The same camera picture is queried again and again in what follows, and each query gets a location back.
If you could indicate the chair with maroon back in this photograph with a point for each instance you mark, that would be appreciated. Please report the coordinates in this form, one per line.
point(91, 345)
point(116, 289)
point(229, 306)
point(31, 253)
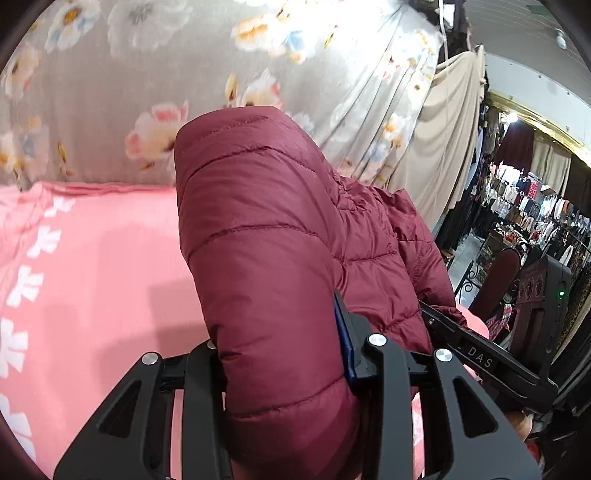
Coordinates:
point(498, 277)

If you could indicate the grey floral curtain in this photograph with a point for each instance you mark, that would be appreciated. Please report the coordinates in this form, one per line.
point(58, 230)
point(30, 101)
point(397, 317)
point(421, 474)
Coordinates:
point(161, 60)

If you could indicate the pink blanket with white print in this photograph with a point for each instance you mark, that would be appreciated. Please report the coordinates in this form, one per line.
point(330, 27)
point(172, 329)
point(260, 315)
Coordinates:
point(101, 277)

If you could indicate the beige curtain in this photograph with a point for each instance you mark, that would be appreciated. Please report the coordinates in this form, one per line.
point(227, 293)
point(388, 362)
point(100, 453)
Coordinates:
point(448, 134)

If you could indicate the racks of hanging clothes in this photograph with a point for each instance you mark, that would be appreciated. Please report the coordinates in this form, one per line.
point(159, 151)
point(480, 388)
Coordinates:
point(535, 203)

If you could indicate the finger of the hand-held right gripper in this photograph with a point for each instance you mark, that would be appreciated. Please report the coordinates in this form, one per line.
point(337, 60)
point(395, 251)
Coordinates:
point(461, 341)

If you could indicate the black ornate metal frame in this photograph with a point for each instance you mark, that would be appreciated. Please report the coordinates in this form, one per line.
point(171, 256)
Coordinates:
point(468, 281)

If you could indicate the dark maroon hanging garment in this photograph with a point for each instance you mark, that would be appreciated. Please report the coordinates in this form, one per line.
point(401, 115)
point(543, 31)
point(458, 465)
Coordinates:
point(515, 143)

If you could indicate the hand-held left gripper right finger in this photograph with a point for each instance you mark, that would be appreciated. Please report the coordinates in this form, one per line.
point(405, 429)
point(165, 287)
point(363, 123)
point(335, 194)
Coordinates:
point(342, 339)

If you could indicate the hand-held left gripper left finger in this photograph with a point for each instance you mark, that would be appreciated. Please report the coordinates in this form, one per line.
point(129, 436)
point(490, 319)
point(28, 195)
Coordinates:
point(203, 374)

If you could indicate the maroon puffer jacket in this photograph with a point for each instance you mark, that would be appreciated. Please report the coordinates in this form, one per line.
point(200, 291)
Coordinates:
point(258, 258)

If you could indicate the round ceiling light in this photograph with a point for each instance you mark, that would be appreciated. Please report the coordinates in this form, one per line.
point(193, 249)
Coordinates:
point(561, 39)

